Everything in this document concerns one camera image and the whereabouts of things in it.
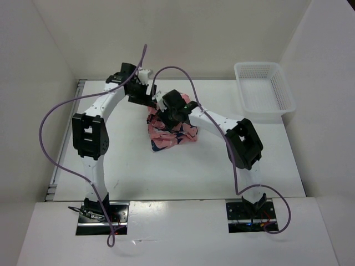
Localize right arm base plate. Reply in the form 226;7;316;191
226;200;279;233

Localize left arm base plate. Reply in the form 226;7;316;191
69;202;130;236

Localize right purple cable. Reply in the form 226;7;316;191
151;66;292;235

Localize white plastic mesh basket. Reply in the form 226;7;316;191
234;62;296;121

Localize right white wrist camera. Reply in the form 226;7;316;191
152;91;166;112

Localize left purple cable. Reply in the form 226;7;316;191
38;43;149;247

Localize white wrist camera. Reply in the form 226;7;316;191
137;68;153;85
152;91;166;112

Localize pink shark print shorts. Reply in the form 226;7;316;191
146;107;199;152

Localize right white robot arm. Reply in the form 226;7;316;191
153;90;266;218

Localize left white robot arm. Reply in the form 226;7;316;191
72;63;152;222

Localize purple cable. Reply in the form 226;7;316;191
151;66;292;235
38;43;149;247

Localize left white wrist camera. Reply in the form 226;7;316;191
137;68;153;85

